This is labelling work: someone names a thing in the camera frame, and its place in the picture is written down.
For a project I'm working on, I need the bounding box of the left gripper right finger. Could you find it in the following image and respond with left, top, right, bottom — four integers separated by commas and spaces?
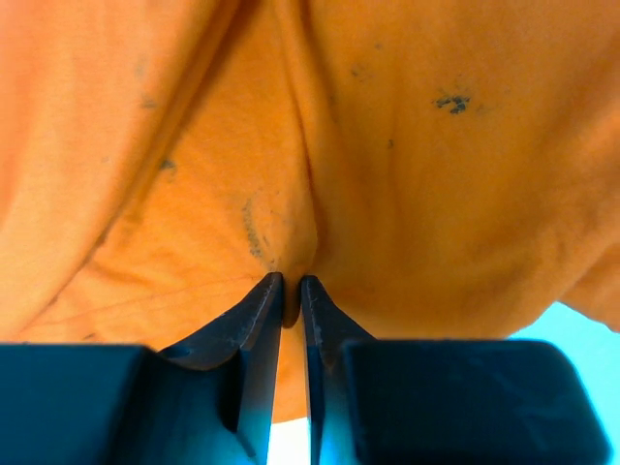
300, 276, 612, 464

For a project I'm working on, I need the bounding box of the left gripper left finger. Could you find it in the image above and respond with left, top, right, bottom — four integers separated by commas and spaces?
1, 273, 283, 464

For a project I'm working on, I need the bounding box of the orange t-shirt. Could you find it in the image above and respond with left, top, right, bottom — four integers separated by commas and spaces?
1, 1, 619, 421

